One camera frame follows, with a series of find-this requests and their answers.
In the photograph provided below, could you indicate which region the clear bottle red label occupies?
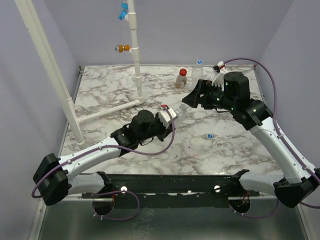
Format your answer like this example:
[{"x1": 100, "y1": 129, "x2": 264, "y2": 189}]
[{"x1": 175, "y1": 74, "x2": 187, "y2": 89}]

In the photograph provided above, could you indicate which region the clear plastic bottle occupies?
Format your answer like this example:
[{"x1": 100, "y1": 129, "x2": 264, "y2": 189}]
[{"x1": 191, "y1": 63, "x2": 204, "y2": 89}]

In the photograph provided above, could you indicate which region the red bottle cap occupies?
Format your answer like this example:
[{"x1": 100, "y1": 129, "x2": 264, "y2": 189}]
[{"x1": 179, "y1": 68, "x2": 187, "y2": 77}]

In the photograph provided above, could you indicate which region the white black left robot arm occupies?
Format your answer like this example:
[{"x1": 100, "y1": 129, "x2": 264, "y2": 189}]
[{"x1": 31, "y1": 105, "x2": 178, "y2": 206}]

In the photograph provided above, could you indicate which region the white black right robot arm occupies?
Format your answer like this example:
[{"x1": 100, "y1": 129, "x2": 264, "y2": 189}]
[{"x1": 182, "y1": 71, "x2": 320, "y2": 208}]

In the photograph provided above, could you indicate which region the orange pipe nozzle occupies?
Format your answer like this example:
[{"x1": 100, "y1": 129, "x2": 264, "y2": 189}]
[{"x1": 115, "y1": 44, "x2": 131, "y2": 53}]

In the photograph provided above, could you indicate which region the blue pipe valve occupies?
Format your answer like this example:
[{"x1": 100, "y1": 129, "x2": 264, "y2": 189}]
[{"x1": 118, "y1": 1, "x2": 129, "y2": 20}]

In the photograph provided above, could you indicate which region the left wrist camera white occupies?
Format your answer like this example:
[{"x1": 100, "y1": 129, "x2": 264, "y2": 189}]
[{"x1": 158, "y1": 104, "x2": 177, "y2": 127}]

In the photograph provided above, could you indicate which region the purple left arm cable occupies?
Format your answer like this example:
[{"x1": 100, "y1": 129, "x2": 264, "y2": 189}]
[{"x1": 31, "y1": 104, "x2": 176, "y2": 199}]

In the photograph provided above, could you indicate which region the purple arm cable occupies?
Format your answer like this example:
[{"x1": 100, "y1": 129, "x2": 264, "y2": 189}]
[
  {"x1": 31, "y1": 104, "x2": 176, "y2": 199},
  {"x1": 219, "y1": 58, "x2": 320, "y2": 210}
]

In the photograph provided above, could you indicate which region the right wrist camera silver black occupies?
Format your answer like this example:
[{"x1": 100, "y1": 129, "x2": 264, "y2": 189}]
[{"x1": 212, "y1": 61, "x2": 227, "y2": 87}]

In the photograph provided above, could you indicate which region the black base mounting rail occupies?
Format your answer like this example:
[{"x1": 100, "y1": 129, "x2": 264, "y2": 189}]
[{"x1": 82, "y1": 172, "x2": 247, "y2": 209}]

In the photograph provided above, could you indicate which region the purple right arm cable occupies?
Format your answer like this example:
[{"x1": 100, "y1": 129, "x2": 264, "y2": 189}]
[{"x1": 219, "y1": 58, "x2": 320, "y2": 210}]

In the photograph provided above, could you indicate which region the aluminium extrusion rail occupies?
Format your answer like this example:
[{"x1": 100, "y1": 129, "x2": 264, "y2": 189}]
[{"x1": 27, "y1": 66, "x2": 85, "y2": 240}]

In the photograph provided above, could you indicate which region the white pvc pipe frame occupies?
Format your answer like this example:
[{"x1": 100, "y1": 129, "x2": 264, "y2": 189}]
[{"x1": 14, "y1": 0, "x2": 145, "y2": 150}]

